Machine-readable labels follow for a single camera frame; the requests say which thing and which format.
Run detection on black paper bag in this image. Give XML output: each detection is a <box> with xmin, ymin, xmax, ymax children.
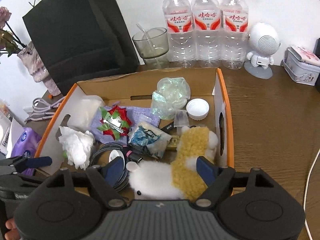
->
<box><xmin>23</xmin><ymin>0</ymin><xmax>139</xmax><ymax>95</ymax></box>

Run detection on lilac knitted cloth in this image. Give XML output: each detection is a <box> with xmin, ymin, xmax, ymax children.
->
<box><xmin>89</xmin><ymin>105</ymin><xmax>160</xmax><ymax>145</ymax></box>

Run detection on left water bottle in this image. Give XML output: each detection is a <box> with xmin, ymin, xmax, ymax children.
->
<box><xmin>162</xmin><ymin>0</ymin><xmax>196</xmax><ymax>68</ymax></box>

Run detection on purple tissue pack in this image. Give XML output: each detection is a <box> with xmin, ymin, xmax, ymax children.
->
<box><xmin>11</xmin><ymin>127</ymin><xmax>42</xmax><ymax>165</ymax></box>

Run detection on water bottle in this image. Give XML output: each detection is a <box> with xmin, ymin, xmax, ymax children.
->
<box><xmin>220</xmin><ymin>0</ymin><xmax>249</xmax><ymax>70</ymax></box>
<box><xmin>191</xmin><ymin>0</ymin><xmax>221</xmax><ymax>67</ymax></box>
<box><xmin>162</xmin><ymin>0</ymin><xmax>196</xmax><ymax>68</ymax></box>

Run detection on small clear plastic packet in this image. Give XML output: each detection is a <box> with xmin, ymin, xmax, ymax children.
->
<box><xmin>174</xmin><ymin>109</ymin><xmax>189</xmax><ymax>128</ymax></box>

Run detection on white astronaut speaker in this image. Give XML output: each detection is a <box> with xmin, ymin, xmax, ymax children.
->
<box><xmin>244</xmin><ymin>22</ymin><xmax>280</xmax><ymax>80</ymax></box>

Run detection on iridescent plastic wrapper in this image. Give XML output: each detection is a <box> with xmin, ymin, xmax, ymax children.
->
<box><xmin>151</xmin><ymin>77</ymin><xmax>191</xmax><ymax>120</ymax></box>

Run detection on person's left hand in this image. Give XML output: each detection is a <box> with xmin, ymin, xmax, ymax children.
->
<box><xmin>4</xmin><ymin>218</ymin><xmax>21</xmax><ymax>240</ymax></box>

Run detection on white crumpled tissue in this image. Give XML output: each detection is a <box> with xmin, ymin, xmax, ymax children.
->
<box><xmin>58</xmin><ymin>126</ymin><xmax>95</xmax><ymax>170</ymax></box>

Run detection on black braided cable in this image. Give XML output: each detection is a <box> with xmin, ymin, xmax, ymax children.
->
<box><xmin>89</xmin><ymin>142</ymin><xmax>132</xmax><ymax>193</ymax></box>

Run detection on white round lid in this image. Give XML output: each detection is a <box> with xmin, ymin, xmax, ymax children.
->
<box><xmin>186</xmin><ymin>98</ymin><xmax>210</xmax><ymax>121</ymax></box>

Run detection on orange cardboard box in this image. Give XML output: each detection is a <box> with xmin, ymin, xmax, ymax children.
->
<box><xmin>34</xmin><ymin>67</ymin><xmax>235</xmax><ymax>201</ymax></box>

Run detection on black device at right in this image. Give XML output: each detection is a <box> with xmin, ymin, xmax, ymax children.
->
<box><xmin>314</xmin><ymin>37</ymin><xmax>320</xmax><ymax>93</ymax></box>

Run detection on blue white snack wrapper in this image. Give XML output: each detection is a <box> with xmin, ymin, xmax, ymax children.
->
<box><xmin>128</xmin><ymin>121</ymin><xmax>172</xmax><ymax>159</ymax></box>

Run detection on dried pink flowers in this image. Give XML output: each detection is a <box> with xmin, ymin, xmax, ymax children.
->
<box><xmin>0</xmin><ymin>7</ymin><xmax>26</xmax><ymax>57</ymax></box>

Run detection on white yellow plush toy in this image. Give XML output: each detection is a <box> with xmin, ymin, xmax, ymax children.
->
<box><xmin>126</xmin><ymin>126</ymin><xmax>219</xmax><ymax>202</ymax></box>

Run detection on white cable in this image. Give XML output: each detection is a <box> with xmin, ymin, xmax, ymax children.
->
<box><xmin>303</xmin><ymin>147</ymin><xmax>320</xmax><ymax>240</ymax></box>

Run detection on middle water bottle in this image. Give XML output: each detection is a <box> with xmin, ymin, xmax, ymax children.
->
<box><xmin>191</xmin><ymin>0</ymin><xmax>221</xmax><ymax>67</ymax></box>

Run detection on right water bottle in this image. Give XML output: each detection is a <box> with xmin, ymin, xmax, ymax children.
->
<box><xmin>220</xmin><ymin>0</ymin><xmax>249</xmax><ymax>70</ymax></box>

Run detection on floral tin box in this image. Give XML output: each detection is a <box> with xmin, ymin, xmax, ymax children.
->
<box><xmin>281</xmin><ymin>46</ymin><xmax>319</xmax><ymax>86</ymax></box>

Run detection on clear glass cup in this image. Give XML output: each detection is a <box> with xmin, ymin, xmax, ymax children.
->
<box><xmin>132</xmin><ymin>23</ymin><xmax>170</xmax><ymax>70</ymax></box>

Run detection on red green ribbon bow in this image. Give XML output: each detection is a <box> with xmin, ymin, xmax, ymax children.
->
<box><xmin>97</xmin><ymin>105</ymin><xmax>132</xmax><ymax>141</ymax></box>

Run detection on pink lipstick tube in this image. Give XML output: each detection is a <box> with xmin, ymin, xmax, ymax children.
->
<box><xmin>126</xmin><ymin>150</ymin><xmax>143</xmax><ymax>164</ymax></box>

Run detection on purple patterned vase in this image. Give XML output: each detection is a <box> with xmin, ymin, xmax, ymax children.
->
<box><xmin>17</xmin><ymin>41</ymin><xmax>61</xmax><ymax>96</ymax></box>

